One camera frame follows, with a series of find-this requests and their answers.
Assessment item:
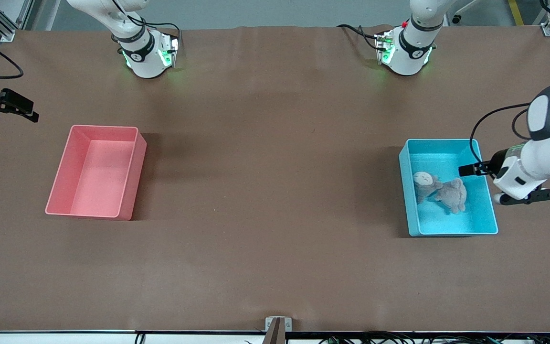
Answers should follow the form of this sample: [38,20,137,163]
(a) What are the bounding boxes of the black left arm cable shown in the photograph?
[470,0,550,165]

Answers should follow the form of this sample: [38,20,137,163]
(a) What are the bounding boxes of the pink plastic box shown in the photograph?
[45,125,148,221]

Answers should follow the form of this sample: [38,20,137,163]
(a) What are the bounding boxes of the grey pink plush toy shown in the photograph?
[434,177,468,215]

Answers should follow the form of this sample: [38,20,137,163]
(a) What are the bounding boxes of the black base cable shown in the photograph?
[337,24,381,51]

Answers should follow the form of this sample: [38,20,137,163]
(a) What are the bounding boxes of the tangled black cables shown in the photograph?
[318,332,550,344]

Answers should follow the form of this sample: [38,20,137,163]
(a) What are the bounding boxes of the brown table cover sheet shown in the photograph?
[0,25,550,333]

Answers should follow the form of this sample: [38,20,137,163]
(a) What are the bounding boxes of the grey plush toy white face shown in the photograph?
[412,171,444,204]

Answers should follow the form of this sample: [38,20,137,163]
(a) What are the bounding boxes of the blue plastic box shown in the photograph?
[399,139,499,237]

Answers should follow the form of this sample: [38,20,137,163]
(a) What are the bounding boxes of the brown slanted pole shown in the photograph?
[262,318,287,344]

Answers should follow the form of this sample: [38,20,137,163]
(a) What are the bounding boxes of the grey metal bracket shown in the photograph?
[265,317,292,332]

